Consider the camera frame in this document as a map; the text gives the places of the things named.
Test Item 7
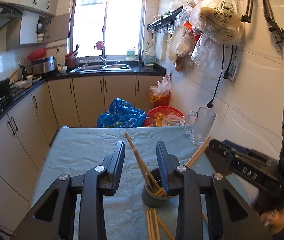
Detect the blue plastic bag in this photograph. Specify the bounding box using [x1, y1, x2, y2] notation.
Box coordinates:
[96, 98, 147, 128]

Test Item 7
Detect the dark grey utensil holder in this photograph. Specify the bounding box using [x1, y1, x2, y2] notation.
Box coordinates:
[141, 168, 172, 208]

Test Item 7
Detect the electric kettle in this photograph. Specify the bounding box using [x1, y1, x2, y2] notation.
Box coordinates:
[18, 65, 28, 80]

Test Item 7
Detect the red bin with bags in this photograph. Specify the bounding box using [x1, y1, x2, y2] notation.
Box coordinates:
[149, 76, 171, 107]

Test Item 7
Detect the brown utensil pot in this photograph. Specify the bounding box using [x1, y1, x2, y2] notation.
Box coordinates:
[64, 57, 80, 70]

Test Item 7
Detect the red colander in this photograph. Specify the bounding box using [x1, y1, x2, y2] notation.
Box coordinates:
[27, 47, 47, 61]

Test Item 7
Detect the large hanging plastic bag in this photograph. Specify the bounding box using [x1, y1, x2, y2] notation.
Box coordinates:
[189, 0, 244, 46]

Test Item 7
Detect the person right hand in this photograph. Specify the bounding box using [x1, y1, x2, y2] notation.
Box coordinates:
[250, 192, 284, 236]

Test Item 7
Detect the steel kitchen sink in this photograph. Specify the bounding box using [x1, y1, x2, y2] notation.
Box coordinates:
[70, 64, 132, 73]

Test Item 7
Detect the wooden chopstick two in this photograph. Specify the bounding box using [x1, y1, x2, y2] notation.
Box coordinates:
[154, 136, 212, 197]

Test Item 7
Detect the clear glass beer mug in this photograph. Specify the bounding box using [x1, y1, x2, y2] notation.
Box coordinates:
[184, 107, 216, 145]

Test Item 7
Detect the kitchen faucet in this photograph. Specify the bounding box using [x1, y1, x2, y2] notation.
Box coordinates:
[100, 41, 107, 66]

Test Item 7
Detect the silver rice cooker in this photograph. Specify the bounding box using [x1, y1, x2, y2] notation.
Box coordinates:
[31, 56, 56, 75]

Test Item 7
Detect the wooden chopstick one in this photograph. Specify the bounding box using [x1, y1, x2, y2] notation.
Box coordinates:
[125, 133, 161, 194]

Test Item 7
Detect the grey-blue table cloth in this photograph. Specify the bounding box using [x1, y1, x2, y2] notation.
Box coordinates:
[30, 125, 250, 240]

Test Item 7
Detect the wooden chopstick four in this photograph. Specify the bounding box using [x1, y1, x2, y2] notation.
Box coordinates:
[151, 208, 175, 240]

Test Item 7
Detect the wooden chopstick five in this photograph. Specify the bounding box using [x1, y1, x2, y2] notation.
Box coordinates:
[153, 208, 160, 240]

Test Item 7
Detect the red plastic basin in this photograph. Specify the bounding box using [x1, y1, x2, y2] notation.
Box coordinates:
[144, 106, 185, 127]

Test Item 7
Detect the wooden chopstick three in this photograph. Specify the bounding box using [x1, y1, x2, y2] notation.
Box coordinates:
[146, 210, 153, 240]

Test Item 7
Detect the black frying pan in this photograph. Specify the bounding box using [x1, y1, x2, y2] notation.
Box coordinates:
[0, 69, 18, 95]

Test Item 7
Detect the hanging black power cable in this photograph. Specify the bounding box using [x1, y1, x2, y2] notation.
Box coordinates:
[206, 44, 236, 109]

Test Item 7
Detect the wooden chopstick six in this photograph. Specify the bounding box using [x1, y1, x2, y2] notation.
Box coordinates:
[202, 211, 208, 224]

